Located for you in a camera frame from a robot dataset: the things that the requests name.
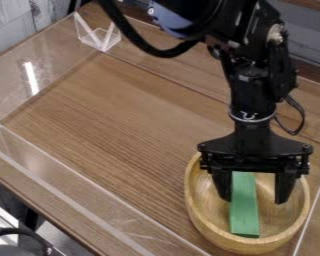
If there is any clear acrylic corner bracket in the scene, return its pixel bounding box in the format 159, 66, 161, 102
73, 12, 121, 52

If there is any green rectangular block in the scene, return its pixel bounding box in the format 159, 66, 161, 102
230, 172, 260, 238

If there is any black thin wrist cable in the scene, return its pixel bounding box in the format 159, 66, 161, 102
274, 95, 307, 136

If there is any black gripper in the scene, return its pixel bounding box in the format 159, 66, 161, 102
196, 119, 315, 205

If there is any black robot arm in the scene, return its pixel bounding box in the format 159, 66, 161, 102
149, 0, 312, 204

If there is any clear acrylic tray wall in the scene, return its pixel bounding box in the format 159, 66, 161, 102
0, 11, 320, 256

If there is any brown wooden bowl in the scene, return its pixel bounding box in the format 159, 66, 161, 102
184, 154, 311, 255

